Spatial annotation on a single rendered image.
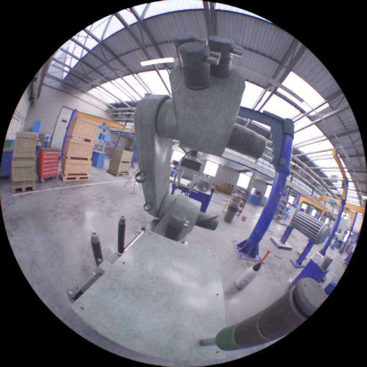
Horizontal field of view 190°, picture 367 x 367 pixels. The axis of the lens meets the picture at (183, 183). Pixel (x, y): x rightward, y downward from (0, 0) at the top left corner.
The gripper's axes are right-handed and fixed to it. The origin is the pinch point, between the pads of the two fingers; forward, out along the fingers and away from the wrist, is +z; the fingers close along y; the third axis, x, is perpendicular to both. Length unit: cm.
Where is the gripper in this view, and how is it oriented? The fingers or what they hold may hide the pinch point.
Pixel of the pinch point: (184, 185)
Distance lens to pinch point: 117.8
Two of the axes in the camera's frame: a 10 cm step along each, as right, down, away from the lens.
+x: 1.5, -1.0, 9.8
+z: -3.1, 9.4, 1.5
